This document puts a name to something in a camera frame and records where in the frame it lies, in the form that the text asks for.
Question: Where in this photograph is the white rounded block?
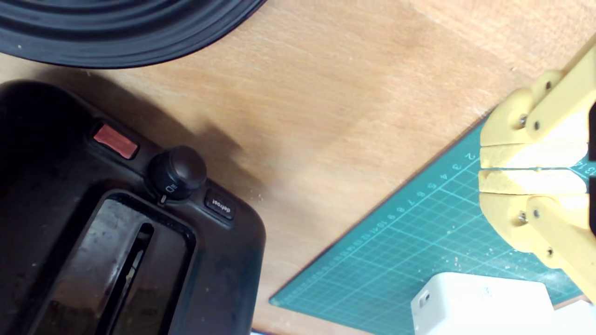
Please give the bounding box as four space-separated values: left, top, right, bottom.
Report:
411 272 555 335

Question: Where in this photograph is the black two-slot toaster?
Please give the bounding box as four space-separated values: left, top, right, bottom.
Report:
0 80 267 335

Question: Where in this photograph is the black round plate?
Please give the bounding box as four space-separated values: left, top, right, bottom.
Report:
0 0 267 69

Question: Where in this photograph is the green cutting mat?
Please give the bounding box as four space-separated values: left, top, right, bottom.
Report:
269 119 596 335

